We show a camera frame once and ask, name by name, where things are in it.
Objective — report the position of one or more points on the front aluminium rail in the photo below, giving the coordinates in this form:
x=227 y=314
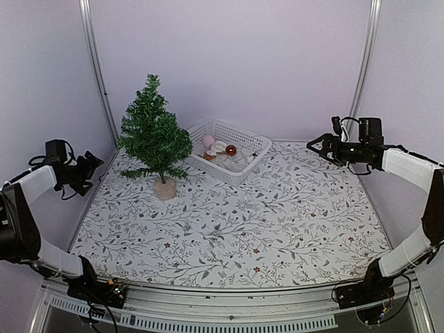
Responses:
x=157 y=308

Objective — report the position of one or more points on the red ball ornament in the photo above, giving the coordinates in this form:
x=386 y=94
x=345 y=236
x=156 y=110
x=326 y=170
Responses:
x=231 y=150

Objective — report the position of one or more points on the pink pompom ornament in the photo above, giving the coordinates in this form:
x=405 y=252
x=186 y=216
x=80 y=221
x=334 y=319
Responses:
x=208 y=141

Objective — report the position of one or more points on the white plastic basket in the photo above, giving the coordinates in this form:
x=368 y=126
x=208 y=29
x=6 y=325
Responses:
x=232 y=170

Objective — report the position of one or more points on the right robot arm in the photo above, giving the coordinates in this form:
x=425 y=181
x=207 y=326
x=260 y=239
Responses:
x=419 y=183

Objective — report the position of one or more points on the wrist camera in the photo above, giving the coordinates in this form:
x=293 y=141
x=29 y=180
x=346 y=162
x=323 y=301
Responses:
x=336 y=124
x=57 y=148

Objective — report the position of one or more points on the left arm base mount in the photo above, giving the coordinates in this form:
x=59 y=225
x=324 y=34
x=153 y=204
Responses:
x=111 y=293

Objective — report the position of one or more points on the small green christmas tree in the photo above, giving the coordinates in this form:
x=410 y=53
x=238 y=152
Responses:
x=152 y=135

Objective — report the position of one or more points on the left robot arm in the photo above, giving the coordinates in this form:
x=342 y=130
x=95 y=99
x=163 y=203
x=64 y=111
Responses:
x=21 y=241

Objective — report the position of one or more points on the orange brown ornament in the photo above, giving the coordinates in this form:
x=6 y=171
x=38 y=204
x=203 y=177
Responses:
x=209 y=157

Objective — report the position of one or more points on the left aluminium frame post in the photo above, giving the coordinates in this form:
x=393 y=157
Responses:
x=90 y=38

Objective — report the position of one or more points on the aluminium frame post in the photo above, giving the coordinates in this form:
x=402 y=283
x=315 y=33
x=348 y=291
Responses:
x=90 y=38
x=369 y=43

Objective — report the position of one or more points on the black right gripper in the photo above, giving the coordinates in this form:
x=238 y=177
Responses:
x=336 y=142

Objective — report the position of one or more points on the right aluminium frame post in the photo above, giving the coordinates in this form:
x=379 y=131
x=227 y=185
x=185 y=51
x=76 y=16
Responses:
x=369 y=43

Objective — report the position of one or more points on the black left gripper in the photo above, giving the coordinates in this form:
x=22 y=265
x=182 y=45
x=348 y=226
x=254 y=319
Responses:
x=88 y=168

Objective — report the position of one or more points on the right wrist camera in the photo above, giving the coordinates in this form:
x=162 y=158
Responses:
x=336 y=124

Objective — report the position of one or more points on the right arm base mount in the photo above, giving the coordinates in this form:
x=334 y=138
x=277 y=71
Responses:
x=371 y=307

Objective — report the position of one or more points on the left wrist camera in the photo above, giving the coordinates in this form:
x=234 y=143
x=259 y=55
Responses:
x=57 y=148

